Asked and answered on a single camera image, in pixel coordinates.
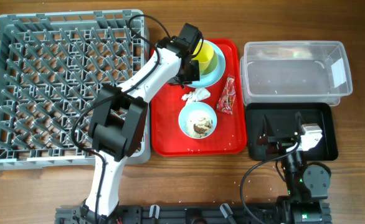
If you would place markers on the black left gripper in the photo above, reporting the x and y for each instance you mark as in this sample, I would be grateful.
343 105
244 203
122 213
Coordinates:
195 76

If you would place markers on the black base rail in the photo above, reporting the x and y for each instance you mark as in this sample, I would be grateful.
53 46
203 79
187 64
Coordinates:
266 212

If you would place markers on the black tray bin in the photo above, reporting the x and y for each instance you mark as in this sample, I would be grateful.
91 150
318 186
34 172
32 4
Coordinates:
282 119

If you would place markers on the food scraps in bowl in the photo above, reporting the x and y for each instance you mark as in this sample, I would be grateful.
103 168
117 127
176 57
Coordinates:
199 124

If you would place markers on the crumpled white napkin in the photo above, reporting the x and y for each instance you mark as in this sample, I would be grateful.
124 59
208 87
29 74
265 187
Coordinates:
198 94

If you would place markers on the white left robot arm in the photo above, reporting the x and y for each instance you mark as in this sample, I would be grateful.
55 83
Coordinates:
119 115

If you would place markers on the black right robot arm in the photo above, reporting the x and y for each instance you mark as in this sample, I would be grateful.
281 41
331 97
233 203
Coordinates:
307 182

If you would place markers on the light blue plate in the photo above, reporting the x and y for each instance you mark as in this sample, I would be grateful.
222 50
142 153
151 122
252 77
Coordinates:
214 76

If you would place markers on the grey dishwasher rack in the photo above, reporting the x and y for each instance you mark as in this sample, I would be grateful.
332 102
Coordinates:
52 66

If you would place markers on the red snack wrapper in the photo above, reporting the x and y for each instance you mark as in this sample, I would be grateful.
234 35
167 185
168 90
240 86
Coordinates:
227 98

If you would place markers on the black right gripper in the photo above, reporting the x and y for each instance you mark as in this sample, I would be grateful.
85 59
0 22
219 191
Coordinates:
266 137

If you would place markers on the yellow plastic cup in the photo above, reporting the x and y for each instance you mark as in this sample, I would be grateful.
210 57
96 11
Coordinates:
203 53

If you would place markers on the light blue food bowl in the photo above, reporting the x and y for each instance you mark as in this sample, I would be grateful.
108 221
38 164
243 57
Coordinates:
192 107

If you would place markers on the clear plastic bin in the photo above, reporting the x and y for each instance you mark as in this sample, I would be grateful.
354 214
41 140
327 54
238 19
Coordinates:
301 71

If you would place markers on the red plastic tray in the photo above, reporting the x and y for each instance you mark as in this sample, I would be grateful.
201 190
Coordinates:
230 135

